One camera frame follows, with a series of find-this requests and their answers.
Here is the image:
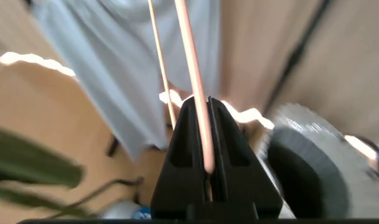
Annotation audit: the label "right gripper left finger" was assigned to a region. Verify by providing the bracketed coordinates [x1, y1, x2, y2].
[150, 96, 209, 219]

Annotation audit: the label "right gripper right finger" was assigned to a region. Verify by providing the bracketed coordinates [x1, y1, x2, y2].
[207, 95, 284, 219]

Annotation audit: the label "pink clothes hanger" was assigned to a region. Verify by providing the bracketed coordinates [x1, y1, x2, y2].
[147, 0, 215, 202]

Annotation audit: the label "green garment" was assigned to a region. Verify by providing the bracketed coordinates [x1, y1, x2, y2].
[0, 124, 93, 218]

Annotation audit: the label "pale grey shorts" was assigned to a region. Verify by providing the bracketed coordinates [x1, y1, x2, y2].
[30, 0, 221, 161]

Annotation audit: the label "white laundry basket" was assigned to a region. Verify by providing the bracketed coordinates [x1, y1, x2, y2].
[257, 103, 379, 219]

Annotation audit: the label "black clothes rack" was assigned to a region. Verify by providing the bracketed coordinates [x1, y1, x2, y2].
[105, 0, 332, 158]

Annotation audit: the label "beige curtain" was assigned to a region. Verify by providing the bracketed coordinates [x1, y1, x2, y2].
[0, 0, 379, 144]

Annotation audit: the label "black cable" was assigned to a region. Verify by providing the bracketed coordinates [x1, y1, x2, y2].
[45, 176, 145, 218]

